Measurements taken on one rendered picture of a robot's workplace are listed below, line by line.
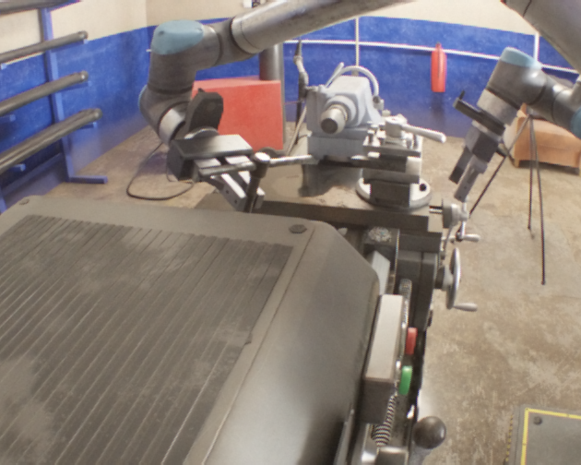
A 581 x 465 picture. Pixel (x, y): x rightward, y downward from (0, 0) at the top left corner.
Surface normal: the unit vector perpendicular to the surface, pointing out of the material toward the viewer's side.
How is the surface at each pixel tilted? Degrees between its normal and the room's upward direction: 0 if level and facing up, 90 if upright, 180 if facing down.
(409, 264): 90
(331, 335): 45
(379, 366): 0
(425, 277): 90
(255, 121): 90
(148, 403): 0
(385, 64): 90
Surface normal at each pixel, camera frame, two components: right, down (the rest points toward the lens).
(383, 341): -0.03, -0.87
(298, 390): 0.66, -0.55
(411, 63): -0.26, 0.48
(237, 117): 0.09, 0.48
